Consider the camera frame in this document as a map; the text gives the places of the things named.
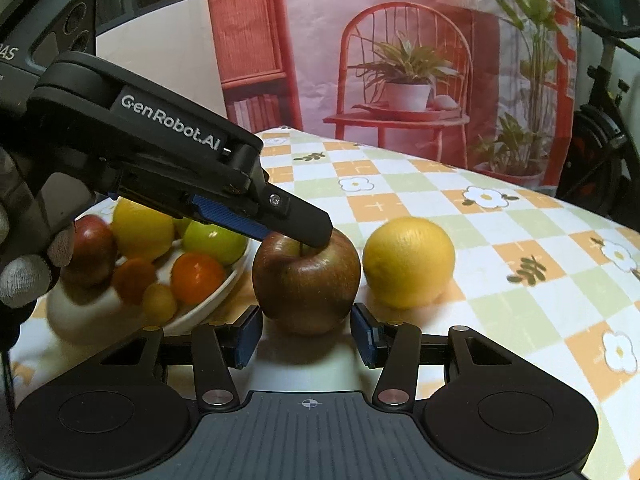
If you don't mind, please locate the white panel board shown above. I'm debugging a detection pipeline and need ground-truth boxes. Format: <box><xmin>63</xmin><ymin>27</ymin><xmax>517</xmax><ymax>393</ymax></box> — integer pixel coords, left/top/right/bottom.
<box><xmin>95</xmin><ymin>0</ymin><xmax>231</xmax><ymax>126</ymax></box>

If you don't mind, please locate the orange tangerine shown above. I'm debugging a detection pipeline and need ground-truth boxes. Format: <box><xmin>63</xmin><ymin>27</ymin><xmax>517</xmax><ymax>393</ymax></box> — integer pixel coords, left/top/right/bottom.
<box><xmin>171</xmin><ymin>252</ymin><xmax>228</xmax><ymax>306</ymax></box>
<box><xmin>111</xmin><ymin>257</ymin><xmax>158</xmax><ymax>306</ymax></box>

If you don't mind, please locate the checkered flower tablecloth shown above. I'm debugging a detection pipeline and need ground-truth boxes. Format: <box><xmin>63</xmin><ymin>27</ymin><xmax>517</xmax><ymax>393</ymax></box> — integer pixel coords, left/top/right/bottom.
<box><xmin>10</xmin><ymin>127</ymin><xmax>640</xmax><ymax>480</ymax></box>

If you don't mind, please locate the yellow lemon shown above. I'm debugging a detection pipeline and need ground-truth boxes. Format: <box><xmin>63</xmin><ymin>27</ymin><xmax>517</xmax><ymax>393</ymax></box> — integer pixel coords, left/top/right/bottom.
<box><xmin>362</xmin><ymin>216</ymin><xmax>456</xmax><ymax>310</ymax></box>
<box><xmin>111</xmin><ymin>199</ymin><xmax>176</xmax><ymax>263</ymax></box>

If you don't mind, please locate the small brown kiwi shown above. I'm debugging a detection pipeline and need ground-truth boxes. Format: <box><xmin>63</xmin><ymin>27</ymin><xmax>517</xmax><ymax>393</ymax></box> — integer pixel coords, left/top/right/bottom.
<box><xmin>141</xmin><ymin>282</ymin><xmax>179</xmax><ymax>326</ymax></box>

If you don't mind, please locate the black exercise bike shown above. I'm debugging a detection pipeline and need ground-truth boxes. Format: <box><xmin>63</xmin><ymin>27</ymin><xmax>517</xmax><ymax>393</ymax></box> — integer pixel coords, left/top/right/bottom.
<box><xmin>555</xmin><ymin>0</ymin><xmax>640</xmax><ymax>231</ymax></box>

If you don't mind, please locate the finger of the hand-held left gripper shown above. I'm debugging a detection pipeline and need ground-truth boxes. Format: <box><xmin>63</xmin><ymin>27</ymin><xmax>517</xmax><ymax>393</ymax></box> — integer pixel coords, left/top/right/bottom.
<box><xmin>252</xmin><ymin>181</ymin><xmax>334</xmax><ymax>250</ymax></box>
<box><xmin>189</xmin><ymin>194</ymin><xmax>273</xmax><ymax>242</ymax></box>

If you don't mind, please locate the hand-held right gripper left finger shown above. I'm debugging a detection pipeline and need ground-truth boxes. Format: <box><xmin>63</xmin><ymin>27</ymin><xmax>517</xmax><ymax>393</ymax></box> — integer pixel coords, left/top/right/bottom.
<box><xmin>65</xmin><ymin>305</ymin><xmax>264</xmax><ymax>408</ymax></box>

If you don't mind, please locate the red apple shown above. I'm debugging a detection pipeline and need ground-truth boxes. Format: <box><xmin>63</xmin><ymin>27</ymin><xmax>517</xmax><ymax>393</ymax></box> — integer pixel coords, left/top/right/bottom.
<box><xmin>60</xmin><ymin>214</ymin><xmax>118</xmax><ymax>291</ymax></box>
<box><xmin>251</xmin><ymin>227</ymin><xmax>362</xmax><ymax>337</ymax></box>

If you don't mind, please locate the person's left hand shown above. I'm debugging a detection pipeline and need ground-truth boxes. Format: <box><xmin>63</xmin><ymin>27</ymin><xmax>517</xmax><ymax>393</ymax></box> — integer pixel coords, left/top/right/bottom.
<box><xmin>0</xmin><ymin>224</ymin><xmax>76</xmax><ymax>309</ymax></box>

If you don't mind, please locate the printed red backdrop cloth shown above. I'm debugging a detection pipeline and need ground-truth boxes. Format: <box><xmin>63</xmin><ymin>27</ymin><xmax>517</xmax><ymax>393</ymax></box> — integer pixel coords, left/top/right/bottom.
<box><xmin>197</xmin><ymin>0</ymin><xmax>583</xmax><ymax>198</ymax></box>

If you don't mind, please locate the beige round plate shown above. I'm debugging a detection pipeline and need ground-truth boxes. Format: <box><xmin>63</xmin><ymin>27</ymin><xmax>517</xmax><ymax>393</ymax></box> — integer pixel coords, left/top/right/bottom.
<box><xmin>47</xmin><ymin>237</ymin><xmax>251</xmax><ymax>346</ymax></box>

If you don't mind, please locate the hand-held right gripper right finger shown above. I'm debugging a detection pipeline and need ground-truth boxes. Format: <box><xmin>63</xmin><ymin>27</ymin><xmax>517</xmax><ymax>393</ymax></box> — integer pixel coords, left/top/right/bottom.
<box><xmin>350</xmin><ymin>302</ymin><xmax>550</xmax><ymax>408</ymax></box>

